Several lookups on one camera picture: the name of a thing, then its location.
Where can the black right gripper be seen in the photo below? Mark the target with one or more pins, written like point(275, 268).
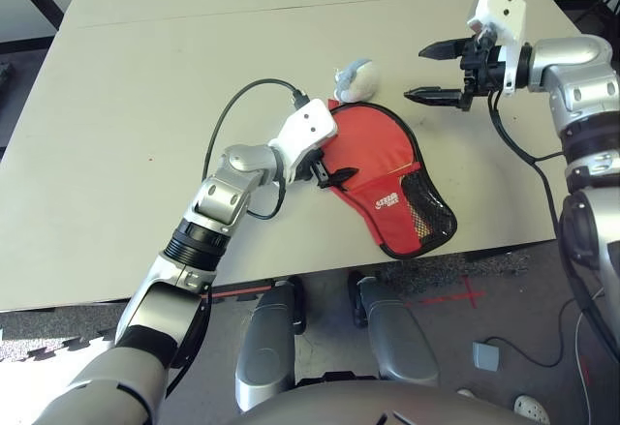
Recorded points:
point(484, 71)

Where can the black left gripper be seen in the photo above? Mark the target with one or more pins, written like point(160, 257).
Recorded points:
point(315, 171)

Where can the red black mesh paddle case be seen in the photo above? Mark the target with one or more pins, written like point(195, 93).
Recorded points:
point(373, 144)

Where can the white grey plush charm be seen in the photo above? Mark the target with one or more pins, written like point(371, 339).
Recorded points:
point(363, 79)

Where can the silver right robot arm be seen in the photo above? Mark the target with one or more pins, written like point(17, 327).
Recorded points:
point(576, 86)

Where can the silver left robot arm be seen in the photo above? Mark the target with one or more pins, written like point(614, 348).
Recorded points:
point(218, 197)

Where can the grey right robot leg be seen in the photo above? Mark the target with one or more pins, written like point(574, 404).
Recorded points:
point(397, 333)

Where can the grey robot leg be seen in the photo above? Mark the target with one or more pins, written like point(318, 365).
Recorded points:
point(397, 333)
point(266, 343)

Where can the black tripod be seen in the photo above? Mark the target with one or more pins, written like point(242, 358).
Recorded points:
point(603, 9)

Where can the grey left robot leg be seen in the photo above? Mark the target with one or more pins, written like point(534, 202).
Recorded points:
point(266, 343)

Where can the grey floor pedal box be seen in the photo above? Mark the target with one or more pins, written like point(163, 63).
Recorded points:
point(485, 356)

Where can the grey robot torso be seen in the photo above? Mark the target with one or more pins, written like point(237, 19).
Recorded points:
point(368, 405)

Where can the white perforated shoe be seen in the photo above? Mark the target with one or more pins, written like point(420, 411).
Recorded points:
point(532, 408)
point(467, 393)

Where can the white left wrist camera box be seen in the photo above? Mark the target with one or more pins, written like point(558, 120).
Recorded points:
point(307, 130)

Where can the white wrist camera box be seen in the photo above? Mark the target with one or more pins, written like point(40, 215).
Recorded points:
point(307, 130)
point(506, 13)

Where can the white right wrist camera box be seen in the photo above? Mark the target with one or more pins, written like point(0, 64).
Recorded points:
point(506, 13)

